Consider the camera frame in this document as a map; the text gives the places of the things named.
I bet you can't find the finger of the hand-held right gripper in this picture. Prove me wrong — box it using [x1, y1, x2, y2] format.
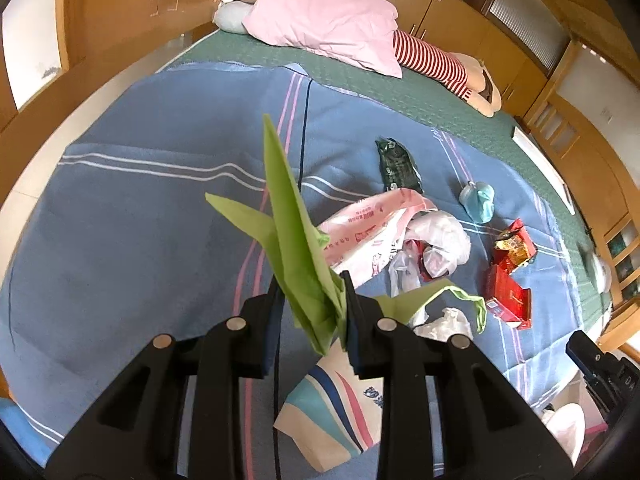
[566, 331, 640, 386]
[587, 377, 631, 423]

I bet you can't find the green plastic bag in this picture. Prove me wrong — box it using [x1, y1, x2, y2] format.
[205, 114, 488, 356]

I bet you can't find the white plastic bag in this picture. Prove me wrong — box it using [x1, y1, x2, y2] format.
[387, 212, 473, 296]

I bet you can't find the white tissue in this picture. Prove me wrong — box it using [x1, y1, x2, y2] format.
[412, 306, 473, 341]

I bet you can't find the plush doll with striped shirt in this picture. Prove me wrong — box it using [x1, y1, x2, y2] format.
[227, 0, 502, 118]

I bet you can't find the yellow snack wrapper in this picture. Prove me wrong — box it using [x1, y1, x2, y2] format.
[494, 227, 536, 266]

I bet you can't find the blue striped bed sheet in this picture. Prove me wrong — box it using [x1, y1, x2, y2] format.
[0, 62, 588, 461]

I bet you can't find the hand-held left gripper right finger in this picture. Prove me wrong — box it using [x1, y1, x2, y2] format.
[340, 270, 576, 480]

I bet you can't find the white trash bin with bag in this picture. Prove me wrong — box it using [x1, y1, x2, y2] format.
[542, 402, 586, 466]

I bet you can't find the wooden bunk bed frame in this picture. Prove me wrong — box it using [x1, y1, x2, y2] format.
[0, 0, 640, 396]

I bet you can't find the green snack wrapper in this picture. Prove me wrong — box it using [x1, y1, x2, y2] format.
[375, 136, 425, 196]

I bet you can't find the green bed mat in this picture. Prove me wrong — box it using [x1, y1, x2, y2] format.
[155, 27, 613, 311]

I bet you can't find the striped paper bag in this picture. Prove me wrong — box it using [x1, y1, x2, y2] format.
[272, 347, 386, 473]

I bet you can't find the white massager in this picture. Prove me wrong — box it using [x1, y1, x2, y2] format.
[580, 250, 613, 301]

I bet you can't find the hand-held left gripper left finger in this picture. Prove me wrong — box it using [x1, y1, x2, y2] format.
[45, 280, 288, 480]

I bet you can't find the white framed board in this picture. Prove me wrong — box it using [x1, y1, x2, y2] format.
[512, 126, 576, 216]

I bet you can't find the small pale blue cushion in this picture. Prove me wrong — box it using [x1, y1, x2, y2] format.
[212, 1, 251, 36]

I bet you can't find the light blue face mask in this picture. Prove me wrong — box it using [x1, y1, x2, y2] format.
[460, 180, 496, 223]

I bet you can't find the pink printed plastic bag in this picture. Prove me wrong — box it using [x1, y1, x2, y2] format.
[317, 187, 441, 283]

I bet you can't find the red cigarette box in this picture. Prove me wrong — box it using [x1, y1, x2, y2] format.
[482, 217, 536, 331]

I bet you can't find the wooden wall cabinet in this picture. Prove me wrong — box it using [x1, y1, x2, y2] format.
[350, 0, 551, 106]

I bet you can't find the frosted glass panel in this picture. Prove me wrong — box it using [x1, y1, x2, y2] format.
[487, 0, 571, 68]

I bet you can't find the pink pillow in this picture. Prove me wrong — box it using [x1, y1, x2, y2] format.
[241, 0, 403, 79]

